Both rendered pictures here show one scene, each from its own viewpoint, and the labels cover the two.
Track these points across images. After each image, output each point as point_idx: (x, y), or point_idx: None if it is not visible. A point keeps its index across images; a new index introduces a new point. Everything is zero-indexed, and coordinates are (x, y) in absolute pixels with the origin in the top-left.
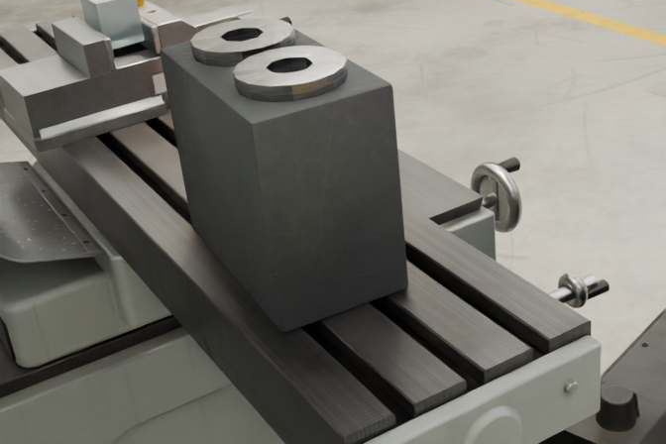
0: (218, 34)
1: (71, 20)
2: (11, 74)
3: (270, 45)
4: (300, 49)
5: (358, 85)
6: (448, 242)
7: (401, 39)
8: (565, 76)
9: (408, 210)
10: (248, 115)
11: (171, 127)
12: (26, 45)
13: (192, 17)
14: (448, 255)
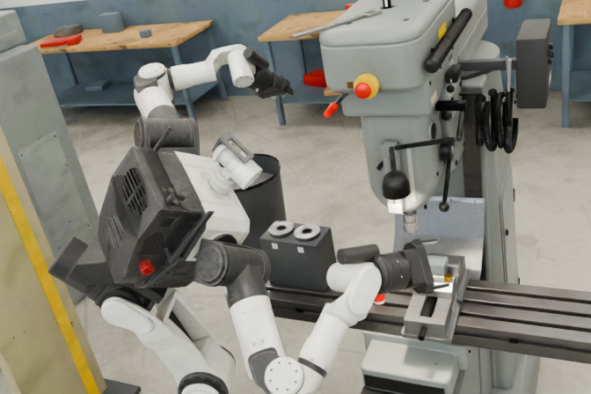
0: (313, 229)
1: (454, 264)
2: (455, 257)
3: (295, 230)
4: (285, 232)
5: (266, 235)
6: (271, 295)
7: None
8: None
9: (289, 300)
10: (278, 221)
11: (402, 295)
12: (561, 304)
13: (448, 308)
14: (268, 293)
